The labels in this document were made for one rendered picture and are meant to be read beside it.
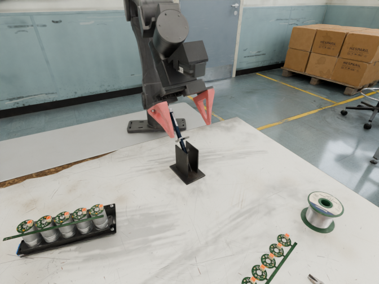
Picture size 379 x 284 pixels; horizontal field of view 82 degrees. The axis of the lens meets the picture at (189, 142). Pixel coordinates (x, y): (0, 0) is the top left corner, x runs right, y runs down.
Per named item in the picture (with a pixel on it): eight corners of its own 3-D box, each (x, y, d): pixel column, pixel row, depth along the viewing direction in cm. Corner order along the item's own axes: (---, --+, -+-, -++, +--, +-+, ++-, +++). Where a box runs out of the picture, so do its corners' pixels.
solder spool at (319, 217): (294, 209, 47) (301, 192, 44) (320, 205, 48) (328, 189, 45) (313, 235, 42) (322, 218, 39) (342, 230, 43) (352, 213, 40)
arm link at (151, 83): (169, 103, 67) (150, -8, 64) (147, 106, 65) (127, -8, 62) (165, 106, 73) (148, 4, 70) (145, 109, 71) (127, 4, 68)
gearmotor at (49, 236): (48, 234, 41) (37, 217, 38) (62, 231, 41) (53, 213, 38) (45, 247, 39) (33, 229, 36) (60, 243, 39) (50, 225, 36)
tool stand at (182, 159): (192, 174, 61) (179, 138, 61) (212, 176, 53) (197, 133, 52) (175, 183, 59) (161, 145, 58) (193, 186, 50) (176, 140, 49)
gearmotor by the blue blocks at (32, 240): (31, 239, 40) (18, 221, 37) (45, 235, 40) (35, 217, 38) (27, 251, 38) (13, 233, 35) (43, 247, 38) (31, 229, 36)
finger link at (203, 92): (225, 119, 49) (211, 78, 48) (199, 129, 45) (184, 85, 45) (208, 124, 55) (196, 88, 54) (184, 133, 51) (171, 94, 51)
